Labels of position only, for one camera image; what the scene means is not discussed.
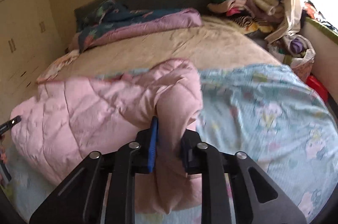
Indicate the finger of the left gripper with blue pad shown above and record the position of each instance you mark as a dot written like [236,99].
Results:
[9,124]

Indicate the beige bed sheet mattress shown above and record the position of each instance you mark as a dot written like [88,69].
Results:
[213,45]

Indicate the cream wardrobe with drawers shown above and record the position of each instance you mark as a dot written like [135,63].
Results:
[29,43]

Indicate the dark teal floral purple quilt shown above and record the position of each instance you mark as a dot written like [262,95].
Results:
[111,21]

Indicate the red plastic container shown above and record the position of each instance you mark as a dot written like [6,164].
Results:
[316,85]

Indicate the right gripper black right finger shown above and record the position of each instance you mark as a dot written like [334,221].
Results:
[234,187]

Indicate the pile of mixed clothes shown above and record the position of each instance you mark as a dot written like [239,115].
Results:
[250,16]

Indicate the floral cloth on windowsill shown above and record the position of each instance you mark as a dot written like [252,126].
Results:
[317,16]

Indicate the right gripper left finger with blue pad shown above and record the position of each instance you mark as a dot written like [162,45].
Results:
[102,187]

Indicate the pink quilted jacket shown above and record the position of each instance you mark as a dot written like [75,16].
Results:
[67,120]

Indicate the light blue Hello Kitty sheet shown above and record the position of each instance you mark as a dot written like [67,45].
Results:
[265,111]

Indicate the bag with purple clothes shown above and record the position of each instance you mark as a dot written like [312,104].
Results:
[295,51]

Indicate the pink pillow near headboard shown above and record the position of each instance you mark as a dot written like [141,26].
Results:
[73,45]

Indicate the person's left hand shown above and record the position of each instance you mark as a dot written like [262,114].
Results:
[5,175]

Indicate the peach white small garment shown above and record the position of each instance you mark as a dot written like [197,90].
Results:
[52,71]

